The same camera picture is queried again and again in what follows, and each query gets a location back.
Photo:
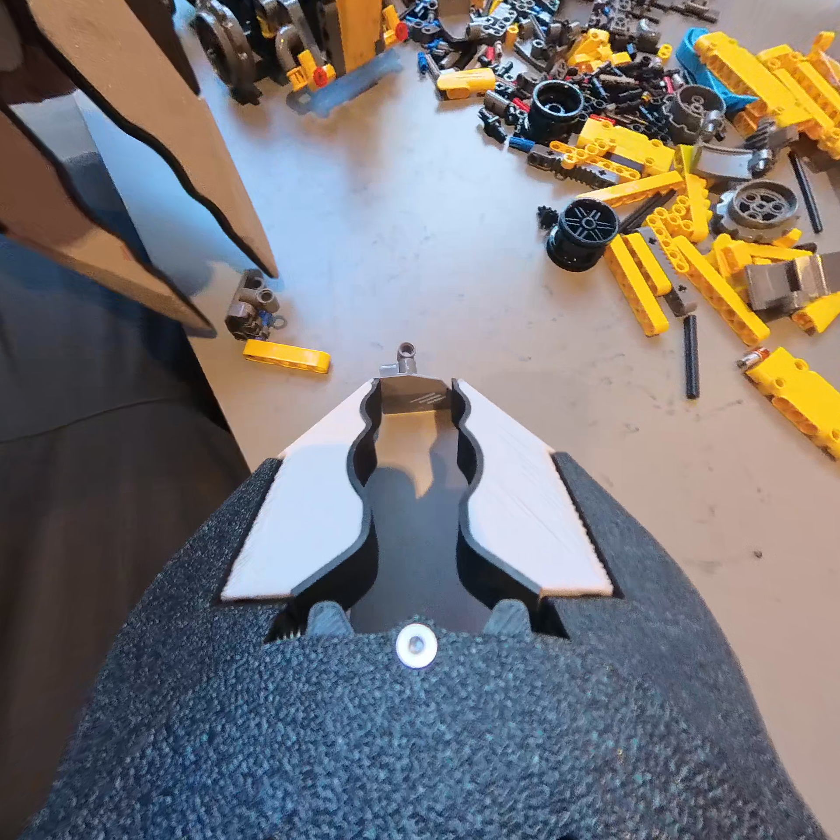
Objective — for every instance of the small grey toy connector piece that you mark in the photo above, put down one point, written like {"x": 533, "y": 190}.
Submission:
{"x": 413, "y": 394}

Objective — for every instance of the short yellow toy beam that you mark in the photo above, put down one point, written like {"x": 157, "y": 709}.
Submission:
{"x": 289, "y": 356}

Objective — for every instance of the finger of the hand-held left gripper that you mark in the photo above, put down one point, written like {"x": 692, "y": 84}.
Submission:
{"x": 151, "y": 105}
{"x": 46, "y": 216}

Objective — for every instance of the grey desk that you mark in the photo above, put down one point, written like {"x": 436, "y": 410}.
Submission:
{"x": 426, "y": 229}

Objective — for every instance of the grey toy panel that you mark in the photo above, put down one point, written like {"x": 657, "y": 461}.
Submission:
{"x": 787, "y": 282}

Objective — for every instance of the grey curved toy fender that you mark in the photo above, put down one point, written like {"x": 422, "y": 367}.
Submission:
{"x": 722, "y": 161}

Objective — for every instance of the black toy axle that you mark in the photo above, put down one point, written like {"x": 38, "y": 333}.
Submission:
{"x": 691, "y": 358}
{"x": 806, "y": 193}

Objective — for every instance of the yellow toy vehicle model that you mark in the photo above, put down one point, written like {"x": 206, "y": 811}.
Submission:
{"x": 354, "y": 33}

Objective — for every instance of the black spoked toy wheel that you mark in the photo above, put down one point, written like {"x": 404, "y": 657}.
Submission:
{"x": 584, "y": 229}

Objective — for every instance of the grey toy wheel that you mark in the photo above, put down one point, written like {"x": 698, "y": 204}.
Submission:
{"x": 761, "y": 207}
{"x": 692, "y": 115}

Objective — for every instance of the pile of yellow toy beams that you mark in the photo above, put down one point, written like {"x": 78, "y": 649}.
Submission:
{"x": 709, "y": 282}

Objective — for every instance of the grey toy plate with blue pins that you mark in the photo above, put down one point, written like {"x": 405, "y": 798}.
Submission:
{"x": 249, "y": 308}

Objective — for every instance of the black toy wheel rim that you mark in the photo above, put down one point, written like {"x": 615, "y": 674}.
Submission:
{"x": 556, "y": 108}

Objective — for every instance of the long yellow holed toy block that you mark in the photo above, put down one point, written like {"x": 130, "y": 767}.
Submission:
{"x": 794, "y": 394}

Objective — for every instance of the yellow curved toy panel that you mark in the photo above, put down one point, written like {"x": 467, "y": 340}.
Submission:
{"x": 466, "y": 82}

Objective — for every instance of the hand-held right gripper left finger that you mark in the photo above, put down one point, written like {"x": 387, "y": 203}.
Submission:
{"x": 302, "y": 518}

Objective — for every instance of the blue curved toy panel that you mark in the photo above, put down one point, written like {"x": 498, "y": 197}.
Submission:
{"x": 695, "y": 59}

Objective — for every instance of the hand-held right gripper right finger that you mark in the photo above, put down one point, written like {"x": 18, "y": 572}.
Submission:
{"x": 531, "y": 518}

